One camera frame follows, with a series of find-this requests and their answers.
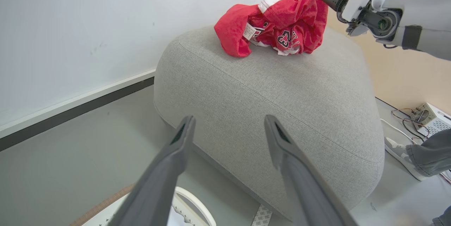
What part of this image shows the red black wire bundle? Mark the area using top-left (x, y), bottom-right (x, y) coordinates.
top-left (391, 108), bottom-right (430, 140)

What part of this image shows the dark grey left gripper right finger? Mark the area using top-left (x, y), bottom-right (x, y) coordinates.
top-left (264, 115), bottom-right (358, 226)

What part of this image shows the red basketball jersey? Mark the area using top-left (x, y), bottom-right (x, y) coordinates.
top-left (214, 0), bottom-right (329, 58)

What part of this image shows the white floor cable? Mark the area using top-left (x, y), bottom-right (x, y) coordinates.
top-left (381, 118), bottom-right (418, 145)

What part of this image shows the white garment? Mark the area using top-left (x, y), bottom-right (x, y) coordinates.
top-left (168, 203), bottom-right (194, 226)

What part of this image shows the white printed floor sticker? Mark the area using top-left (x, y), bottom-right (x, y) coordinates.
top-left (251, 204), bottom-right (273, 226)

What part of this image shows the grey white sneaker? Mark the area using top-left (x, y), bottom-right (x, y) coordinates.
top-left (384, 137), bottom-right (428, 181)

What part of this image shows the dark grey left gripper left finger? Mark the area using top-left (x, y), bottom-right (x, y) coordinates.
top-left (109, 115), bottom-right (196, 226)

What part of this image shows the grey trouser leg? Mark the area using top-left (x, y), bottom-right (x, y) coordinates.
top-left (431, 206), bottom-right (451, 226)
top-left (405, 129), bottom-right (451, 177)

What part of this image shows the white electronic box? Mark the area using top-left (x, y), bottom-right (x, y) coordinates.
top-left (410, 102), bottom-right (451, 138)

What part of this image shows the cream plastic laundry basket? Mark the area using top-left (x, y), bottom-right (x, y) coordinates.
top-left (70, 183), bottom-right (217, 226)

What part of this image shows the white black wall baseboard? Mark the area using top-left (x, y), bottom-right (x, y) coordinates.
top-left (0, 69), bottom-right (155, 152)

